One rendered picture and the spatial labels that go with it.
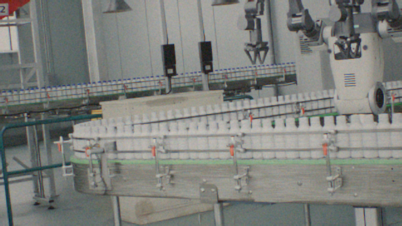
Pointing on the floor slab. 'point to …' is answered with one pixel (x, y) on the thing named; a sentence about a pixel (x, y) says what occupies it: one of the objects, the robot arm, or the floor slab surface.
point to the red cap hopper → (7, 7)
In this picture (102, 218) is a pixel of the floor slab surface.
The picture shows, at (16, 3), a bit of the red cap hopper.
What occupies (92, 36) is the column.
